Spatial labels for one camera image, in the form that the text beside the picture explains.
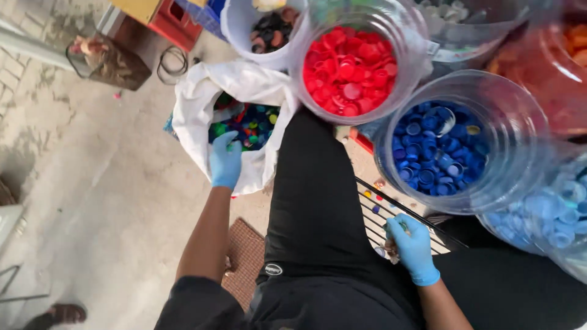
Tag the person's left hand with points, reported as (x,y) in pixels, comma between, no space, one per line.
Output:
(225,160)

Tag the person's right hand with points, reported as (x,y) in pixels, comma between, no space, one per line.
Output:
(412,250)

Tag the person's right fingers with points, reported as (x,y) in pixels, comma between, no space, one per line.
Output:
(396,227)

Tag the person's left fingers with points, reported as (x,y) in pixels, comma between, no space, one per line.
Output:
(227,140)

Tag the green bottle cap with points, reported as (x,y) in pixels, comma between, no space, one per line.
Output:
(229,145)

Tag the plastic scrap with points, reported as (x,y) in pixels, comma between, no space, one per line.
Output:
(390,250)

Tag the heap of mixed coloured caps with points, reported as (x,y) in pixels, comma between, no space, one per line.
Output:
(245,123)

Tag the scattered caps on floor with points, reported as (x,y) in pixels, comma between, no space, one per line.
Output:
(378,195)

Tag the white sack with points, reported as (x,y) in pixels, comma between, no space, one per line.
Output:
(206,101)

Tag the person's black trousers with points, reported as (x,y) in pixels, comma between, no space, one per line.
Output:
(330,238)

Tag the clear jar of blue caps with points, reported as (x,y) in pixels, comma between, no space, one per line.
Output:
(451,146)

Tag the white bucket of dark caps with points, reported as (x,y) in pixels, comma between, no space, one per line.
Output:
(263,32)

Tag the brown woven mat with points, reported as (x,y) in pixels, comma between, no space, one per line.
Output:
(245,263)

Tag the red plastic crate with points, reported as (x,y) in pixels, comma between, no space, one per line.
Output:
(176,23)

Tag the blue woven bag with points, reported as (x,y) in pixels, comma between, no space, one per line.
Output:
(199,13)

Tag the brown basket with scraps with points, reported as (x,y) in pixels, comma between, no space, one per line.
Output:
(110,62)

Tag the clear jar of red caps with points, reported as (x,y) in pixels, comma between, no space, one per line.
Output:
(351,64)

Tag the clear jar of light-blue caps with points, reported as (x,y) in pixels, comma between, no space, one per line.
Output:
(548,215)

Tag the yellow box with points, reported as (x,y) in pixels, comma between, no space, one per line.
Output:
(135,9)

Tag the clear jar of white caps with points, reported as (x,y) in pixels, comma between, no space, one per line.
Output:
(463,32)

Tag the grey pipe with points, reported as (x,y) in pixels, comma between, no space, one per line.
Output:
(32,48)

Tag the clear jar of orange caps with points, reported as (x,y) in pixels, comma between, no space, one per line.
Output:
(548,68)

